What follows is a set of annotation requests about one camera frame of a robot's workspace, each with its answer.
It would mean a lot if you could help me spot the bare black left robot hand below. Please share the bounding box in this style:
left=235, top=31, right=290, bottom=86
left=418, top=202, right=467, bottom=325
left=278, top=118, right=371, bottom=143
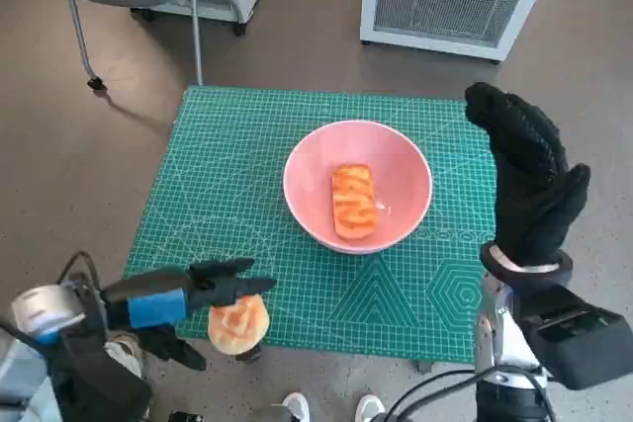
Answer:
left=101, top=257, right=277, bottom=372

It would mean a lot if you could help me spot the green cutting mat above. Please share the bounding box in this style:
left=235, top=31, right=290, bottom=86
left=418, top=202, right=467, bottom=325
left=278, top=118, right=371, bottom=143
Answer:
left=123, top=85, right=498, bottom=364

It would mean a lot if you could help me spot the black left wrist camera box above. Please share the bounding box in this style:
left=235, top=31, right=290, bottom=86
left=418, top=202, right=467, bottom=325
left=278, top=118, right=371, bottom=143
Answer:
left=51, top=330, right=153, bottom=422

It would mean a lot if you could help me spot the round toy bread bun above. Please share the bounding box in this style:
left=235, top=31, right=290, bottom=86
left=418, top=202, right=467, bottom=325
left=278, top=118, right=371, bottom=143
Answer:
left=207, top=293, right=271, bottom=357

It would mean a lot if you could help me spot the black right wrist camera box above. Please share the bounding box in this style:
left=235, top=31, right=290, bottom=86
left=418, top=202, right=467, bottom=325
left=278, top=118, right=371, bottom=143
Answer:
left=516, top=286, right=633, bottom=391

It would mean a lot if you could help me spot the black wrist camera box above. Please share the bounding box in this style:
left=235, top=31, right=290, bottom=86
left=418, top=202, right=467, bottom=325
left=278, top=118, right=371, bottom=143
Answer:
left=51, top=330, right=153, bottom=422
left=516, top=286, right=633, bottom=391

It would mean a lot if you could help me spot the grey metal pole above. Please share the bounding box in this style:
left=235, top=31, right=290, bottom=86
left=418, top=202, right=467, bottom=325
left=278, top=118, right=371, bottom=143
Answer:
left=186, top=0, right=205, bottom=87

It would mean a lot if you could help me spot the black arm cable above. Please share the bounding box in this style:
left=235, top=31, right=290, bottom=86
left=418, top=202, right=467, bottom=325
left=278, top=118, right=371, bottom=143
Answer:
left=58, top=251, right=103, bottom=295
left=385, top=367, right=550, bottom=422

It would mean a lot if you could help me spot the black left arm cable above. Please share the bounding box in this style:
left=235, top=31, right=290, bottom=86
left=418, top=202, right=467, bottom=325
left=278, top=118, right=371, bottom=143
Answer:
left=58, top=251, right=103, bottom=295

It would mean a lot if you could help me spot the white shoe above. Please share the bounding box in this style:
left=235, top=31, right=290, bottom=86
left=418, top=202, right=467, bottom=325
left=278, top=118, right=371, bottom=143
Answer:
left=355, top=393, right=385, bottom=422
left=281, top=390, right=312, bottom=422

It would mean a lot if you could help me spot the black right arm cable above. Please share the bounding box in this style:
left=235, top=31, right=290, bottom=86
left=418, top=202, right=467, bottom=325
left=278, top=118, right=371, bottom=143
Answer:
left=385, top=367, right=550, bottom=422

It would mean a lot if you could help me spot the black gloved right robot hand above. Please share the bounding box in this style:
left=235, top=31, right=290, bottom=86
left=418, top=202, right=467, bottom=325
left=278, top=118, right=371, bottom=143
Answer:
left=464, top=81, right=592, bottom=270

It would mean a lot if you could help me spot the rectangular toy bread loaf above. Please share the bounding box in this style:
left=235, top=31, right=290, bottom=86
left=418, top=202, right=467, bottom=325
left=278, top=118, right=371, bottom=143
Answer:
left=329, top=163, right=380, bottom=239

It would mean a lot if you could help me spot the pink bowl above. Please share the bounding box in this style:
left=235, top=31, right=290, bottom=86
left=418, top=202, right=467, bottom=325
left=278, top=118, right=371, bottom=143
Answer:
left=282, top=119, right=435, bottom=255

